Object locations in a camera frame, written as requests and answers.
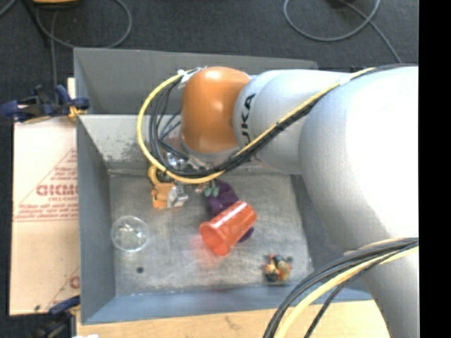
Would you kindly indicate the small black and orange toy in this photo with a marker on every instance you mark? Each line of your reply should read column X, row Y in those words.
column 278, row 269

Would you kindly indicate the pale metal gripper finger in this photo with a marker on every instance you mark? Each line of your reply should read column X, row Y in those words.
column 174, row 196
column 184, row 198

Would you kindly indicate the grey metal bin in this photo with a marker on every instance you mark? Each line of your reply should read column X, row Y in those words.
column 176, row 266

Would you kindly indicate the brown cardboard board, red print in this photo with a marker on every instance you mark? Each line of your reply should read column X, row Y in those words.
column 42, row 245

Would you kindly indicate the purple toy eggplant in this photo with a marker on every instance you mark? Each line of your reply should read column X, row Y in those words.
column 225, row 195

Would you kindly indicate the red-orange plastic cup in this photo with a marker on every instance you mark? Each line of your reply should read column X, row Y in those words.
column 229, row 229

